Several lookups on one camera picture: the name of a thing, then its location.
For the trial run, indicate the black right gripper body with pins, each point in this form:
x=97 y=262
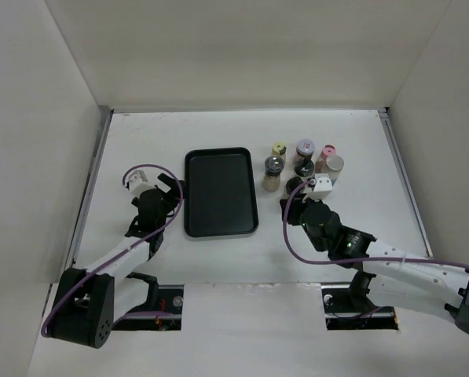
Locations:
x=295 y=216

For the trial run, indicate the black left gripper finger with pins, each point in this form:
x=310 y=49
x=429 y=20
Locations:
x=167 y=180
x=177 y=189

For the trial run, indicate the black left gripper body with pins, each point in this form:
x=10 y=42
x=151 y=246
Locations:
x=169 y=205

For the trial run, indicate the black cap sauce bottle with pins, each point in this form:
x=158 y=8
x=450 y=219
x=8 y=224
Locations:
x=291 y=185
x=304 y=168

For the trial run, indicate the white lid blue band bottle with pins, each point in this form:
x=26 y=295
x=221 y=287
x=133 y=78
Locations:
x=332 y=166

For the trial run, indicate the pink lid spice bottle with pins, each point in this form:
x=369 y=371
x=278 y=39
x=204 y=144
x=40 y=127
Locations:
x=326 y=152

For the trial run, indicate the clear dome lid spice bottle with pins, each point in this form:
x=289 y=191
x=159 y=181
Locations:
x=273 y=166

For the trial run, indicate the grey lid red label jar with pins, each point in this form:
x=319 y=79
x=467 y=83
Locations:
x=304 y=150

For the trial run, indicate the yellow lid spice bottle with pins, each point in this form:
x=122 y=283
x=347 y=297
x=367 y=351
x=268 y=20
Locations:
x=279 y=149

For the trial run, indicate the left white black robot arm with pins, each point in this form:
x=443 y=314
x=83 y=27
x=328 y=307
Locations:
x=110 y=294

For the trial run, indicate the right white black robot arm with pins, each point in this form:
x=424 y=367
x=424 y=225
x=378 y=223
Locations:
x=385 y=275

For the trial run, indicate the black rectangular plastic tray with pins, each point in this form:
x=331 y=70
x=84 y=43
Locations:
x=221 y=198

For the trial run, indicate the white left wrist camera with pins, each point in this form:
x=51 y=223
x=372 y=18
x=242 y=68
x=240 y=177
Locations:
x=137 y=183

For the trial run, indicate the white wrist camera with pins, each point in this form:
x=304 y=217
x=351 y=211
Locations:
x=323 y=186
x=137 y=183

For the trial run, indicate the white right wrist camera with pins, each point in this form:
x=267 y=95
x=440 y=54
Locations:
x=323 y=186

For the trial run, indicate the left metal table rail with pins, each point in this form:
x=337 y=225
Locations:
x=95 y=162

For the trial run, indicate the metal table rail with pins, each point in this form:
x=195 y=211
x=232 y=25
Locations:
x=95 y=162
x=402 y=173

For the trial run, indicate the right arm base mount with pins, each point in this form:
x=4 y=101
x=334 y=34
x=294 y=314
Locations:
x=344 y=312

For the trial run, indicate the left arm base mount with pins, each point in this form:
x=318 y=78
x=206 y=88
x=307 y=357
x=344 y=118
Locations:
x=162 y=312

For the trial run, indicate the right metal table rail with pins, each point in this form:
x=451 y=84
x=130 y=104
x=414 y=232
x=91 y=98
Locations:
x=402 y=173

